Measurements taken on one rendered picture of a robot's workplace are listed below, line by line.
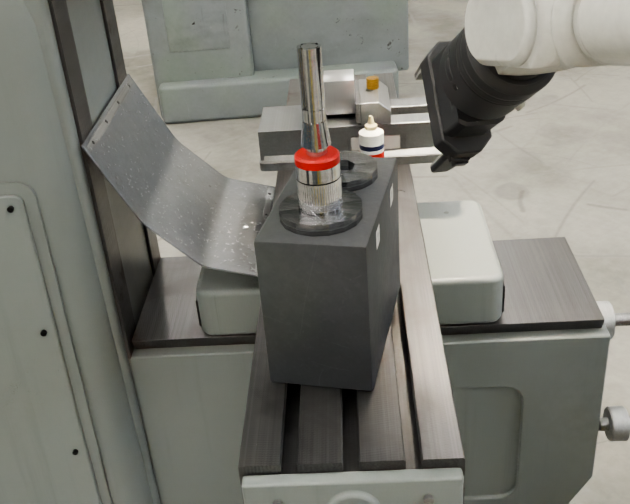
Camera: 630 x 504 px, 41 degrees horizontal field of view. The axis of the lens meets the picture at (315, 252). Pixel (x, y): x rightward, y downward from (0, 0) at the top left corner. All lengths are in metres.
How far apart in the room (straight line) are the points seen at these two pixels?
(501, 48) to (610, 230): 2.61
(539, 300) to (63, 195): 0.78
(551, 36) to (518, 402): 0.96
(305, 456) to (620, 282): 2.18
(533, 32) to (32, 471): 1.18
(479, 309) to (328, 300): 0.53
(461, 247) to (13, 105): 0.73
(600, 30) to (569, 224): 2.69
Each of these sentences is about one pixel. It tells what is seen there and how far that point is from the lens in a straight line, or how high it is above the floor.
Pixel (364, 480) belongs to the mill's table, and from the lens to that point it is 0.88.
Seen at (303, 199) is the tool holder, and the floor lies 1.16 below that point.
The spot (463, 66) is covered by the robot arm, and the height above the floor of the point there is 1.31.
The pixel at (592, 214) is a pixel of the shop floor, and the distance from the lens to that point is 3.37.
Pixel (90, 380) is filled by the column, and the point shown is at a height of 0.72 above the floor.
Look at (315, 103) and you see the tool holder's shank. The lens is 0.85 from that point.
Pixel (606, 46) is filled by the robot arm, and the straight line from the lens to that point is 0.62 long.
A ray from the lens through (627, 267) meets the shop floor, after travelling 3.05.
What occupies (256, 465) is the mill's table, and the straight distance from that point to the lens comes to 0.89.
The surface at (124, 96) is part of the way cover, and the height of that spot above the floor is 1.09.
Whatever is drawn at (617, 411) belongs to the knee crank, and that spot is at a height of 0.55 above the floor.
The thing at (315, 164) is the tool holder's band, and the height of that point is 1.20.
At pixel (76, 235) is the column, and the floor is 0.97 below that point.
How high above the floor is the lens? 1.56
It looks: 30 degrees down
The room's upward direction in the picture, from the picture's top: 5 degrees counter-clockwise
